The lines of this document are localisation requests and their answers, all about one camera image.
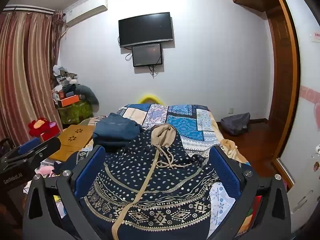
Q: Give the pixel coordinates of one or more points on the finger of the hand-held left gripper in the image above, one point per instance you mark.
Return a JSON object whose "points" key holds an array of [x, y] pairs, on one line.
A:
{"points": [[48, 145], [28, 145]]}

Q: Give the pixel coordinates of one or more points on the grey cloth bundle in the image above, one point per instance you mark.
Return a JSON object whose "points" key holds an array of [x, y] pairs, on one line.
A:
{"points": [[86, 92]]}

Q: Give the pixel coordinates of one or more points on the large wall television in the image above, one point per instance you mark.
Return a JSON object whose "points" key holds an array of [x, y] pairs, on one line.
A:
{"points": [[146, 29]]}

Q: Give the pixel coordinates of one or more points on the wooden folding table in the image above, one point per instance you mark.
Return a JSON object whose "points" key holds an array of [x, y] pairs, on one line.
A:
{"points": [[73, 140]]}

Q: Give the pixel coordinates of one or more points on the pile of clutter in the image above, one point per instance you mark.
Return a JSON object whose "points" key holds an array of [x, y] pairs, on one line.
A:
{"points": [[65, 82]]}

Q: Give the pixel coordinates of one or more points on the small wall monitor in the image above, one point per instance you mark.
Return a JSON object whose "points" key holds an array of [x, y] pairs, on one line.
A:
{"points": [[147, 55]]}

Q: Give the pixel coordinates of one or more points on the folded blue jeans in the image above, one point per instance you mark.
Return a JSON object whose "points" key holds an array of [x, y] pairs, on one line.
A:
{"points": [[116, 132]]}

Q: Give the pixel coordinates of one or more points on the yellow headboard object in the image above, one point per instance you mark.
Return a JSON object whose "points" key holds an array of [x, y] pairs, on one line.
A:
{"points": [[151, 98]]}

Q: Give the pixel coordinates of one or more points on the white air conditioner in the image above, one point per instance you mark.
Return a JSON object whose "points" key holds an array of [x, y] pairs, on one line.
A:
{"points": [[86, 11]]}

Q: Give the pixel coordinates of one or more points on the curtain rod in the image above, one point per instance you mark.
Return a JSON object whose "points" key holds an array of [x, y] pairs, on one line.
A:
{"points": [[27, 8]]}

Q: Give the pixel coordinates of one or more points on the grey bag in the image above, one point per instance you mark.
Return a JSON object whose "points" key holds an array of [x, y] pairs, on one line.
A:
{"points": [[236, 123]]}

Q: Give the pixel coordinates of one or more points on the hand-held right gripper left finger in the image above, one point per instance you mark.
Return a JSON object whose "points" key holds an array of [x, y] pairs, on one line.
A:
{"points": [[89, 171]]}

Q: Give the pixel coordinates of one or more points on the navy patterned hooded garment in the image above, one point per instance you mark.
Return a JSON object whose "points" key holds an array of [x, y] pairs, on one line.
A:
{"points": [[160, 180]]}

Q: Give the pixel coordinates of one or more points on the wooden door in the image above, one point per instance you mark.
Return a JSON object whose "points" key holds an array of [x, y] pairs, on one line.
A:
{"points": [[280, 70]]}

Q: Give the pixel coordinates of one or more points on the red plush toy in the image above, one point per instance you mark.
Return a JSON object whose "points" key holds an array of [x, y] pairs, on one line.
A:
{"points": [[41, 128]]}

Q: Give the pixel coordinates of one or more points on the pink cloth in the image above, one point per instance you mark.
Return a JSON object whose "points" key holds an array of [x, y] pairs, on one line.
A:
{"points": [[46, 170]]}

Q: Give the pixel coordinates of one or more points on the cream blanket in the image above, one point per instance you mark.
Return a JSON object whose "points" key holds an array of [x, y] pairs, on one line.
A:
{"points": [[231, 148]]}

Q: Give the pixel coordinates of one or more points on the striped brown curtain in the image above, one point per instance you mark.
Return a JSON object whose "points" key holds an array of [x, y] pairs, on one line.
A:
{"points": [[23, 77]]}

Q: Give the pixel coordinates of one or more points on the white wardrobe door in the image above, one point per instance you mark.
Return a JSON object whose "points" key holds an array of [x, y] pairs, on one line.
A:
{"points": [[306, 105]]}

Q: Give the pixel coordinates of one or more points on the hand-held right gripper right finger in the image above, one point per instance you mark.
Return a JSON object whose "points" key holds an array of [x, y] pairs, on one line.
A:
{"points": [[225, 171]]}

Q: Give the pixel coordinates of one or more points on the orange box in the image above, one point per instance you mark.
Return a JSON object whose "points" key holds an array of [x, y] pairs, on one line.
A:
{"points": [[69, 100]]}

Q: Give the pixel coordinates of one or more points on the blue patchwork bedspread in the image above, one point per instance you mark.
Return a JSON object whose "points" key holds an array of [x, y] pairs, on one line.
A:
{"points": [[182, 120]]}

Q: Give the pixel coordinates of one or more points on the green patterned cabinet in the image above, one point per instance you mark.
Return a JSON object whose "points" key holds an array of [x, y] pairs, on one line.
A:
{"points": [[75, 111]]}

